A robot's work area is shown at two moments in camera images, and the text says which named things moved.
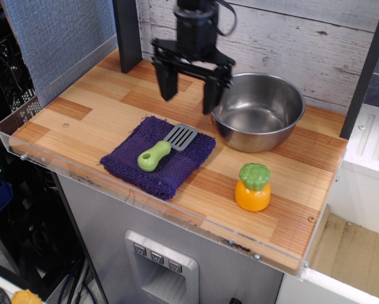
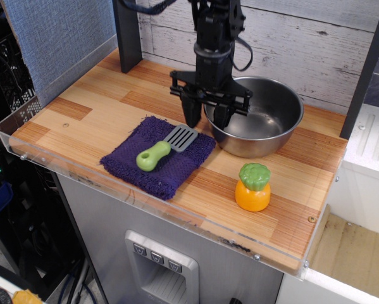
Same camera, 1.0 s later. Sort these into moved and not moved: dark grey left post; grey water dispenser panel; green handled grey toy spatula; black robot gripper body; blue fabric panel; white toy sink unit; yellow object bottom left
Moved: black robot gripper body
Not moved: blue fabric panel; grey water dispenser panel; white toy sink unit; green handled grey toy spatula; yellow object bottom left; dark grey left post
